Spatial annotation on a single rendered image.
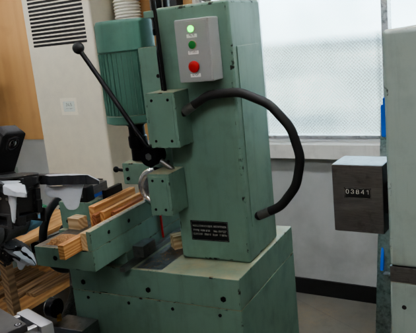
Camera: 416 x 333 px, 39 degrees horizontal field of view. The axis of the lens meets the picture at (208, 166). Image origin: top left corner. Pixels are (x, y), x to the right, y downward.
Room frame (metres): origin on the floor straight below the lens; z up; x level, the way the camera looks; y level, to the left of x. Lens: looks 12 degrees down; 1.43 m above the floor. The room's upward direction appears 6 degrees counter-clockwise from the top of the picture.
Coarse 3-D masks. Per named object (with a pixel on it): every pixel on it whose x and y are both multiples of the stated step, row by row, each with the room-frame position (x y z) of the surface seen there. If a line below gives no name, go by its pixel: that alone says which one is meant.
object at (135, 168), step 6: (126, 162) 1.82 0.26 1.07; (132, 162) 1.81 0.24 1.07; (138, 162) 1.80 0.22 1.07; (126, 168) 1.81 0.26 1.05; (132, 168) 1.80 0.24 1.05; (138, 168) 1.79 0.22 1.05; (144, 168) 1.78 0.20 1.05; (126, 174) 1.81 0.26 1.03; (132, 174) 1.80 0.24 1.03; (138, 174) 1.79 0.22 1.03; (126, 180) 1.81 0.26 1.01; (132, 180) 1.80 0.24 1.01; (138, 180) 1.79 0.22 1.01
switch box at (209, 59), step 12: (180, 24) 1.54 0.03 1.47; (192, 24) 1.52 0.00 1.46; (204, 24) 1.51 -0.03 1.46; (216, 24) 1.54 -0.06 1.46; (180, 36) 1.54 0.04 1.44; (204, 36) 1.51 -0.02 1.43; (216, 36) 1.54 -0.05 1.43; (180, 48) 1.54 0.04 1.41; (204, 48) 1.51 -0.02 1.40; (216, 48) 1.53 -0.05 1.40; (180, 60) 1.54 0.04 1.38; (192, 60) 1.53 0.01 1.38; (204, 60) 1.51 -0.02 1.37; (216, 60) 1.52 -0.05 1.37; (180, 72) 1.55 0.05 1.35; (204, 72) 1.51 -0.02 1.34; (216, 72) 1.52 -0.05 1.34
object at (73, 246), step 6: (66, 240) 1.49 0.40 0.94; (72, 240) 1.49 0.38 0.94; (78, 240) 1.50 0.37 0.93; (60, 246) 1.46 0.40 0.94; (66, 246) 1.46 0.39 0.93; (72, 246) 1.48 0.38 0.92; (78, 246) 1.50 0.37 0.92; (60, 252) 1.46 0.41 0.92; (66, 252) 1.46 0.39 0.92; (72, 252) 1.48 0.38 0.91; (78, 252) 1.50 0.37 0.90; (60, 258) 1.46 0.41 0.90; (66, 258) 1.45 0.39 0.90
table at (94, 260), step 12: (156, 216) 1.79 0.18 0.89; (168, 216) 1.85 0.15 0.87; (84, 228) 1.71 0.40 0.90; (132, 228) 1.67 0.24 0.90; (144, 228) 1.72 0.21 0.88; (156, 228) 1.78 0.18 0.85; (48, 240) 1.63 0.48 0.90; (120, 240) 1.61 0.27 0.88; (132, 240) 1.66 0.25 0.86; (36, 252) 1.59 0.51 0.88; (48, 252) 1.57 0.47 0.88; (84, 252) 1.51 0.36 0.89; (96, 252) 1.51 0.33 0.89; (108, 252) 1.56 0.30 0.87; (120, 252) 1.60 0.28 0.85; (48, 264) 1.57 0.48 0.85; (60, 264) 1.55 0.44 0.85; (72, 264) 1.53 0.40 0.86; (84, 264) 1.51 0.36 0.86; (96, 264) 1.50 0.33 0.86
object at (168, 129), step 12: (156, 96) 1.56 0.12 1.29; (168, 96) 1.54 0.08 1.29; (180, 96) 1.57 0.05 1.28; (156, 108) 1.56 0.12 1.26; (168, 108) 1.54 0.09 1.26; (180, 108) 1.56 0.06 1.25; (156, 120) 1.56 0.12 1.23; (168, 120) 1.55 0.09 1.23; (180, 120) 1.55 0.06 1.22; (156, 132) 1.56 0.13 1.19; (168, 132) 1.55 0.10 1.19; (180, 132) 1.55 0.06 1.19; (192, 132) 1.61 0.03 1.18; (156, 144) 1.57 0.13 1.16; (168, 144) 1.55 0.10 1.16; (180, 144) 1.54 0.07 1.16
